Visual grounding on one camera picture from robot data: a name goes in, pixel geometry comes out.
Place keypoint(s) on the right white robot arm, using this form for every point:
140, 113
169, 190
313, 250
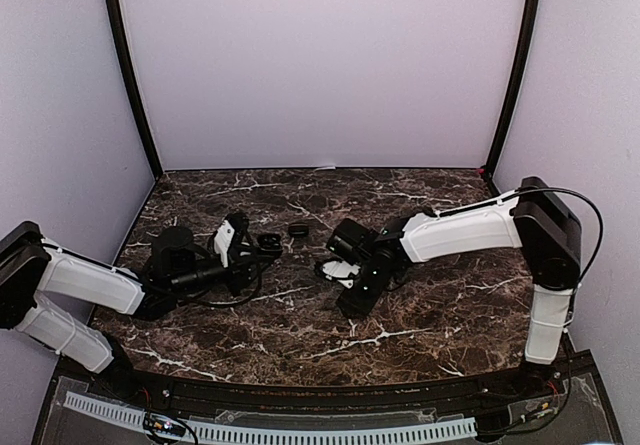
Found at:
532, 219

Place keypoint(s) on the left black frame post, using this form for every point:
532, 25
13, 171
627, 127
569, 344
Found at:
128, 75

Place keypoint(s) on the black front rail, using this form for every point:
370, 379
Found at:
182, 395

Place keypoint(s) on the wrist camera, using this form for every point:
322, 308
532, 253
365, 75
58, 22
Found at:
337, 271
229, 242

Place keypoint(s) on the white slotted cable duct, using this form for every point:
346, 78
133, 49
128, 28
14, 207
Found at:
236, 427

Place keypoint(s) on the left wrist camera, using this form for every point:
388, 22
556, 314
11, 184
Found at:
229, 242

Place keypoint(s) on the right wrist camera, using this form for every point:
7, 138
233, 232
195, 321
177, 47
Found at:
337, 271

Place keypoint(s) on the black frame post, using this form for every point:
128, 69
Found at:
128, 75
521, 54

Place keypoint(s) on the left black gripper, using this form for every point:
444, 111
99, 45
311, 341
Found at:
240, 265

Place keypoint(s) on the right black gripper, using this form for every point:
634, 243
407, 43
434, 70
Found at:
359, 307

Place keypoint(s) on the right black frame post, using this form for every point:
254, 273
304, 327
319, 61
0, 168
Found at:
521, 54

